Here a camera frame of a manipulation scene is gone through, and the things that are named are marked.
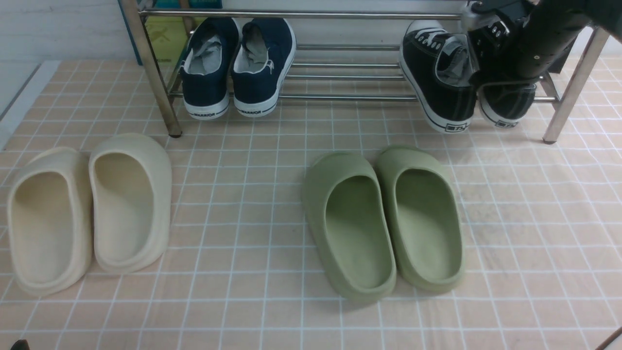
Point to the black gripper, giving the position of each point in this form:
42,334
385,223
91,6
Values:
479,13

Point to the black canvas sneaker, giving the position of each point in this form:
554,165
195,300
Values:
504,101
436,64

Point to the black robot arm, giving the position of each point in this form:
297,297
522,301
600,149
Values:
513,42

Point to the metal shoe rack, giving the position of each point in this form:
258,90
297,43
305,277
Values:
166,92

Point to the right navy canvas shoe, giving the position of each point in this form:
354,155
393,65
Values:
265,55

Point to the navy canvas shoe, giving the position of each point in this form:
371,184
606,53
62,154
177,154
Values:
205,67
265,55

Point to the left navy canvas shoe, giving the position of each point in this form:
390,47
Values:
205,67

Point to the checkered pink tablecloth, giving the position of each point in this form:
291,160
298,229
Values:
542,227

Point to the right green foam slipper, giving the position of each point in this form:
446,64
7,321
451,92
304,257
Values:
423,219

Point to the green foam slipper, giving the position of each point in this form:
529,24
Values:
343,206
423,219

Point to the left green foam slipper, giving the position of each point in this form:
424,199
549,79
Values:
343,206

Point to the yellow green box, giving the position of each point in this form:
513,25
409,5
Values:
168,38

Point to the right cream foam slipper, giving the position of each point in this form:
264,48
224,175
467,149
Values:
131,178

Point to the cream foam slipper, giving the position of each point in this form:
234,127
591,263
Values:
131,178
49,219

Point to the left cream foam slipper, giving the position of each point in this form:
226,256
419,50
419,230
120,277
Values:
49,219

